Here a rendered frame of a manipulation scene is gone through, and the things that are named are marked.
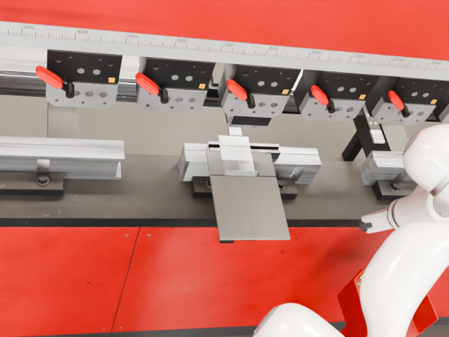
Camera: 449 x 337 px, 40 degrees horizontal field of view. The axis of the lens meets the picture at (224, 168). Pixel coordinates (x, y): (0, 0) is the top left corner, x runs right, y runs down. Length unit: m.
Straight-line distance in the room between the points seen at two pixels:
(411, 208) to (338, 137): 1.78
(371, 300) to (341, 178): 0.94
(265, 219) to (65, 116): 0.64
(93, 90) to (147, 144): 1.53
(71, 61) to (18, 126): 1.60
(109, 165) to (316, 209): 0.60
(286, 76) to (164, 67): 0.28
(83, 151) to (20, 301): 0.62
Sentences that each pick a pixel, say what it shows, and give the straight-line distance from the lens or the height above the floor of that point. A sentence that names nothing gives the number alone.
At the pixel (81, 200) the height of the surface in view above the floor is 0.87.
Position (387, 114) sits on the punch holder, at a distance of 1.64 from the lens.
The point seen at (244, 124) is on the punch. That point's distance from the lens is 1.59.
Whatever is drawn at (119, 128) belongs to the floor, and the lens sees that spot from 2.94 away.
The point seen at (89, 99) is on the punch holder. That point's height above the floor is 1.20.
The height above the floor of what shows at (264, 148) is 0.99.
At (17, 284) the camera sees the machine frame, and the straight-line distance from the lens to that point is 1.94.
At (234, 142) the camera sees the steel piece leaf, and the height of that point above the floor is 1.00.
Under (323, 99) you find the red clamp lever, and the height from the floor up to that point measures 1.29.
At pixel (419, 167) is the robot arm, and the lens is 1.08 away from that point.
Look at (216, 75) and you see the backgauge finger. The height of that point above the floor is 1.03.
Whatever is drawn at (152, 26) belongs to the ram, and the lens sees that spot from 1.28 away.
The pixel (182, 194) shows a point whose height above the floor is 0.87.
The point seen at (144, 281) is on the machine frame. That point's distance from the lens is 1.97.
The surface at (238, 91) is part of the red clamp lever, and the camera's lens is 1.38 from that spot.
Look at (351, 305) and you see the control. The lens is 1.87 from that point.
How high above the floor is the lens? 2.25
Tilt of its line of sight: 51 degrees down
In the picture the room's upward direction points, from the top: 23 degrees clockwise
